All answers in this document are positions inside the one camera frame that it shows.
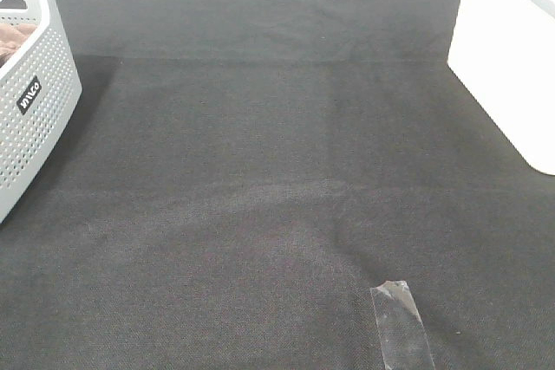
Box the clear tape strip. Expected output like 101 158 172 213
370 281 435 370

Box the brown towel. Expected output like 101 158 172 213
0 23 37 66

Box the black table cloth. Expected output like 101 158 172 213
1 0 554 369

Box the white woven storage box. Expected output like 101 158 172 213
447 0 554 175

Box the grey perforated laundry basket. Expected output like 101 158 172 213
1 0 82 217

